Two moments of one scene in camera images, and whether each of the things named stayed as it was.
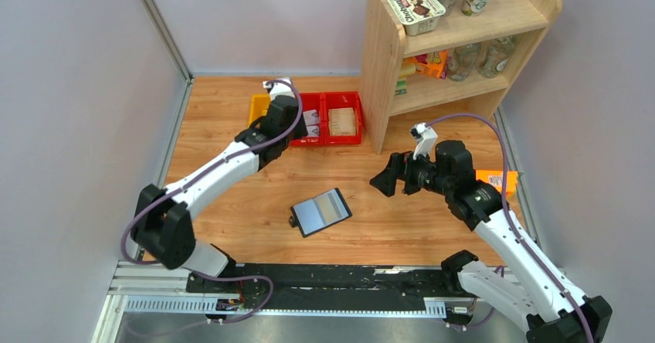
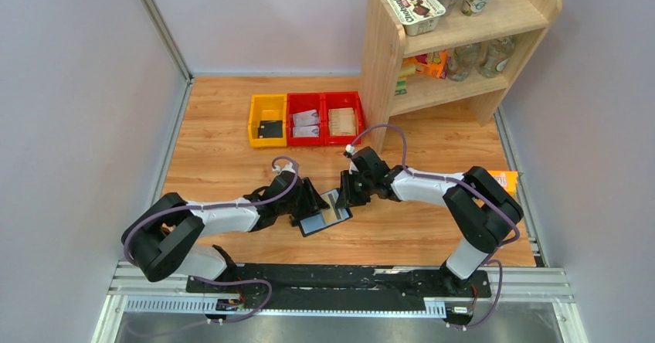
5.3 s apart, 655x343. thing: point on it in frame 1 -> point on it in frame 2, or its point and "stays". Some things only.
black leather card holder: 320,212 stays
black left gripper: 301,130 -> 313,202
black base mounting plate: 324,287 stays
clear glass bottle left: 461,61 stays
